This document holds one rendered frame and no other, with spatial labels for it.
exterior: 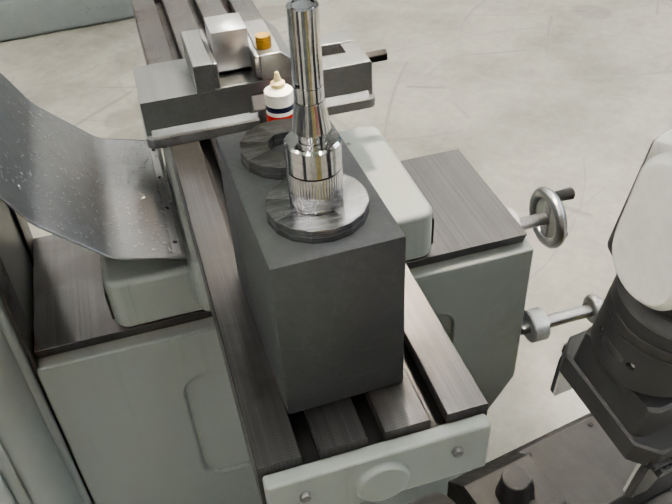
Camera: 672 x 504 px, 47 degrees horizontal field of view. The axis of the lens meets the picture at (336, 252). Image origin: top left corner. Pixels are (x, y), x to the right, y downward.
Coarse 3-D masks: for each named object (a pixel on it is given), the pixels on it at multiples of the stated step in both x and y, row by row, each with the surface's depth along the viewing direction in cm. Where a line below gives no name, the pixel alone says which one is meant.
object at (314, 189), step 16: (288, 160) 63; (336, 160) 63; (288, 176) 64; (304, 176) 62; (320, 176) 62; (336, 176) 63; (304, 192) 64; (320, 192) 63; (336, 192) 64; (304, 208) 65; (320, 208) 64; (336, 208) 65
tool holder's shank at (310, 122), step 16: (304, 0) 56; (288, 16) 55; (304, 16) 55; (288, 32) 56; (304, 32) 56; (320, 32) 57; (304, 48) 56; (320, 48) 57; (304, 64) 57; (320, 64) 58; (304, 80) 58; (320, 80) 59; (304, 96) 59; (320, 96) 59; (304, 112) 60; (320, 112) 60; (304, 128) 61; (320, 128) 61
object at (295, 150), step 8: (288, 136) 63; (296, 136) 63; (328, 136) 63; (336, 136) 63; (288, 144) 62; (296, 144) 62; (304, 144) 62; (320, 144) 62; (328, 144) 62; (336, 144) 62; (288, 152) 62; (296, 152) 61; (304, 152) 61; (312, 152) 61; (320, 152) 61; (328, 152) 61; (336, 152) 62; (296, 160) 62; (304, 160) 61; (312, 160) 61; (320, 160) 61; (328, 160) 62
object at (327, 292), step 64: (256, 128) 76; (256, 192) 70; (256, 256) 68; (320, 256) 63; (384, 256) 65; (256, 320) 81; (320, 320) 67; (384, 320) 70; (320, 384) 72; (384, 384) 76
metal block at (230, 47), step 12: (216, 24) 111; (228, 24) 110; (240, 24) 110; (216, 36) 109; (228, 36) 109; (240, 36) 110; (216, 48) 110; (228, 48) 110; (240, 48) 111; (216, 60) 111; (228, 60) 112; (240, 60) 112
